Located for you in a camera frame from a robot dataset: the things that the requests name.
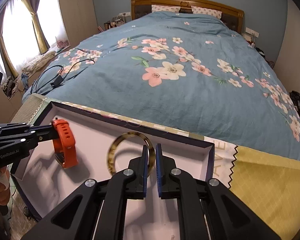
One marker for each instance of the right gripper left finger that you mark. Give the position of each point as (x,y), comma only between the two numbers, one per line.
(96,209)

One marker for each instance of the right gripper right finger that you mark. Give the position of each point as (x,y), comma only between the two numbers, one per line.
(207,209)

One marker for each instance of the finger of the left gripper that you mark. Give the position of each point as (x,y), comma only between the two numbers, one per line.
(44,133)

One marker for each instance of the orange smart watch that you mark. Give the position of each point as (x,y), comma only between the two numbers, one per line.
(64,144)

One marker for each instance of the tortoiseshell bangle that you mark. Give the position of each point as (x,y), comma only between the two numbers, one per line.
(121,138)

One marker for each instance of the left hand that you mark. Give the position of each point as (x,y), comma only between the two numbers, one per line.
(4,186)

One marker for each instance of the shallow navy box lid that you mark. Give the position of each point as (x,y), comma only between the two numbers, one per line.
(42,183)

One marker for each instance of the crumpled blanket on sill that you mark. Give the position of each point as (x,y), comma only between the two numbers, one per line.
(38,63)

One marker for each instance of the patchwork yellow green cloth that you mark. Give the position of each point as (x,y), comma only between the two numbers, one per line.
(268,184)

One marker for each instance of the left grey yellow curtain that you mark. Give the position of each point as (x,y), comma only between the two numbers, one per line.
(10,69)

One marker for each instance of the grey yellow curtain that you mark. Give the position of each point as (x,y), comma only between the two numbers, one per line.
(32,7)
(10,69)

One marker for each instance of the right grey yellow curtain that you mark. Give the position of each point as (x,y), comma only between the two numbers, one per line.
(32,7)

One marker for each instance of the blue floral duvet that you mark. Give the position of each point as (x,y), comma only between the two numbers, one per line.
(186,71)

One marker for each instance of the left patterned pillow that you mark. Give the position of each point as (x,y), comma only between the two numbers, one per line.
(158,8)

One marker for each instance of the patterned pillow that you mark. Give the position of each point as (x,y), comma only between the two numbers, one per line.
(206,11)
(158,8)

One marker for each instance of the wooden headboard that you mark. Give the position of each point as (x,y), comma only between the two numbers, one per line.
(231,17)

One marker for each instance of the right patterned pillow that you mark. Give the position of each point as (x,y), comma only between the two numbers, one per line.
(206,11)

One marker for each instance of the white wall socket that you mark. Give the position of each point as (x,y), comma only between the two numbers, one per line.
(251,32)

